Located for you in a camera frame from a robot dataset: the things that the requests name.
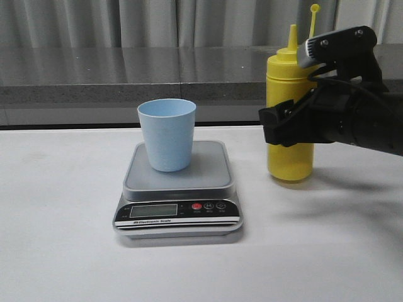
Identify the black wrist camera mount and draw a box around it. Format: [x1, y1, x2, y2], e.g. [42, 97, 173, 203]
[297, 26, 388, 92]

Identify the grey stone counter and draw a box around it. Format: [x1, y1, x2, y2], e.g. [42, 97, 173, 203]
[0, 43, 403, 126]

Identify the black cable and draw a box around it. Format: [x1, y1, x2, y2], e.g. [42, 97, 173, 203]
[307, 72, 403, 119]

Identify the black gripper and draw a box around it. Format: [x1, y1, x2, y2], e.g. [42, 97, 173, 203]
[259, 83, 356, 147]

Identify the grey curtain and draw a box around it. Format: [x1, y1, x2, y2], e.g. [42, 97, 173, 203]
[1, 1, 402, 48]

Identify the silver electronic kitchen scale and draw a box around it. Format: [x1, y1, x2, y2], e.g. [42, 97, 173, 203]
[113, 140, 244, 246]

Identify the yellow squeeze bottle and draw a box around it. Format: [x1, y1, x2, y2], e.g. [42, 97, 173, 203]
[266, 23, 317, 182]

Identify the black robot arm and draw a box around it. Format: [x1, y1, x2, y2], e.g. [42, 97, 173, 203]
[259, 84, 402, 155]

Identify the light blue plastic cup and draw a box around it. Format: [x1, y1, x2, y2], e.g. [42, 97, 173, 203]
[137, 99, 196, 172]

